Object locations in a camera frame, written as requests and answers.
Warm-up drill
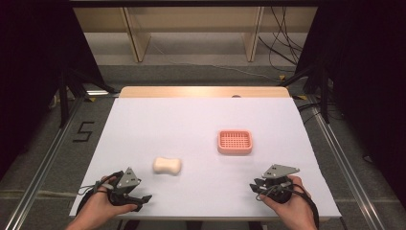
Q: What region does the light wooden table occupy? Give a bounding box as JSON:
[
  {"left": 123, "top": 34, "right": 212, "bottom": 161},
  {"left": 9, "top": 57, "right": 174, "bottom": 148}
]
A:
[{"left": 119, "top": 85, "right": 291, "bottom": 99}]

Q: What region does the aluminium floor rail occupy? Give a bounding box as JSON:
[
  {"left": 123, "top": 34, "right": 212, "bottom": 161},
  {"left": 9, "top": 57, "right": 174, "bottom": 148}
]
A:
[
  {"left": 3, "top": 95, "right": 84, "bottom": 230},
  {"left": 306, "top": 95, "right": 388, "bottom": 230}
]

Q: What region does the cream soap bar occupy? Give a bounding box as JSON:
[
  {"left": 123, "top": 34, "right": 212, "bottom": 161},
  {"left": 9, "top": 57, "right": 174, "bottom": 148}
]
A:
[{"left": 152, "top": 155, "right": 183, "bottom": 176}]

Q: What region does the bundle of black cables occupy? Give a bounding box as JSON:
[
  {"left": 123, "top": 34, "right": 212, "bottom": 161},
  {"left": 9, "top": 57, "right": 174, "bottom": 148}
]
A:
[{"left": 258, "top": 6, "right": 305, "bottom": 75}]

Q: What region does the black curtain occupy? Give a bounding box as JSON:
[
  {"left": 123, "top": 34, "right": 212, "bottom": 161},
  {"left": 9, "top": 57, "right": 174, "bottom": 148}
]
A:
[
  {"left": 295, "top": 0, "right": 406, "bottom": 210},
  {"left": 0, "top": 0, "right": 107, "bottom": 181}
]

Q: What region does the pink soap dish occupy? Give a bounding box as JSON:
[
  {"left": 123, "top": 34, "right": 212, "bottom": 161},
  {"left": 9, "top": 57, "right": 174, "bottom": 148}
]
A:
[{"left": 216, "top": 128, "right": 254, "bottom": 156}]

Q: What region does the person's left hand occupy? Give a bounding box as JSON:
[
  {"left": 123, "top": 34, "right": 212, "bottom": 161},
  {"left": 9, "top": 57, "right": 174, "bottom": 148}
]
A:
[{"left": 75, "top": 175, "right": 139, "bottom": 228}]

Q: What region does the white table cover sheet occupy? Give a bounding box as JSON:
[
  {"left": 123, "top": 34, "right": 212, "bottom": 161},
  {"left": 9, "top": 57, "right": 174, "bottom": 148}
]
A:
[{"left": 69, "top": 97, "right": 342, "bottom": 222}]

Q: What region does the person's right hand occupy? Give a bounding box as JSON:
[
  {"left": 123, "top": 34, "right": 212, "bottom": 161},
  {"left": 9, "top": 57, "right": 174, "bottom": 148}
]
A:
[{"left": 259, "top": 174, "right": 312, "bottom": 226}]

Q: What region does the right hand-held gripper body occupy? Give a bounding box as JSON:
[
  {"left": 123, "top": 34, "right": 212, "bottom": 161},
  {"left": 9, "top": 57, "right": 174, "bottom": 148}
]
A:
[{"left": 255, "top": 163, "right": 301, "bottom": 204}]

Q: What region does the black metal stand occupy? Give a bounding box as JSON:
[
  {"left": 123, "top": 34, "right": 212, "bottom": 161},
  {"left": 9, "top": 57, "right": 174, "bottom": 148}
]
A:
[
  {"left": 280, "top": 61, "right": 331, "bottom": 125},
  {"left": 56, "top": 67, "right": 117, "bottom": 129}
]

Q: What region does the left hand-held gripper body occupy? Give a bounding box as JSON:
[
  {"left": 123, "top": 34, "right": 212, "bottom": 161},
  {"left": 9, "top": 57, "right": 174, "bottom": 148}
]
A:
[{"left": 107, "top": 167, "right": 142, "bottom": 206}]

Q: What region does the beige wooden shelf unit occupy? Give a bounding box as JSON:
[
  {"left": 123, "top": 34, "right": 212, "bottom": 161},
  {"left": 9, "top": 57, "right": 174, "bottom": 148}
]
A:
[{"left": 72, "top": 6, "right": 319, "bottom": 63}]

